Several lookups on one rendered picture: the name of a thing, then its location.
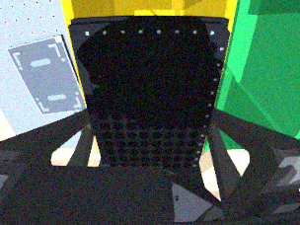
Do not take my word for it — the yellow bin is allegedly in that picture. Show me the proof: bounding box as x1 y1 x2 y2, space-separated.
61 0 237 53

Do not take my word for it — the green bin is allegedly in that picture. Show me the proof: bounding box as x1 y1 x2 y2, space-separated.
214 0 300 139

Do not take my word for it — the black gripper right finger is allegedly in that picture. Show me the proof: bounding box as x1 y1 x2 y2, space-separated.
207 108 300 219

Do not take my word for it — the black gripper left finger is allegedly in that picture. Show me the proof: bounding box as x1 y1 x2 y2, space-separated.
0 108 95 166

